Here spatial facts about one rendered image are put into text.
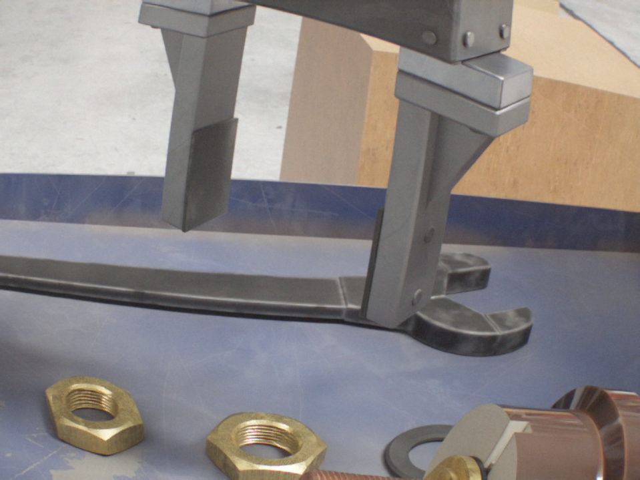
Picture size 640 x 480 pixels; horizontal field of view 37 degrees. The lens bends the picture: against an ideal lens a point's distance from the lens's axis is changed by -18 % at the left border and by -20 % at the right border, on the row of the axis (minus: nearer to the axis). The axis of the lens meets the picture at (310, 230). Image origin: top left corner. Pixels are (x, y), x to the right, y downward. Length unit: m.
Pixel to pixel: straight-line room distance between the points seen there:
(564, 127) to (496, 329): 0.42
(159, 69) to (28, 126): 0.69
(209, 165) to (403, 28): 0.12
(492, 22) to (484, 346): 0.26
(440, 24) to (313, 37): 0.79
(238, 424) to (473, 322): 0.16
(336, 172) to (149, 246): 0.38
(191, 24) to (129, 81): 3.13
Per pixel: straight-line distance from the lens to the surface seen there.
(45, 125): 3.17
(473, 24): 0.34
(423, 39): 0.33
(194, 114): 0.41
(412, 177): 0.36
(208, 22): 0.40
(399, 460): 0.48
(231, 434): 0.47
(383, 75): 0.89
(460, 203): 0.67
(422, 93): 0.35
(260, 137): 3.11
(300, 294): 0.58
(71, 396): 0.48
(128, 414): 0.47
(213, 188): 0.43
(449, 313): 0.58
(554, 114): 0.96
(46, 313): 0.56
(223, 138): 0.43
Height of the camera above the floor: 1.17
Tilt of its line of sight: 26 degrees down
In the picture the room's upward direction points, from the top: 8 degrees clockwise
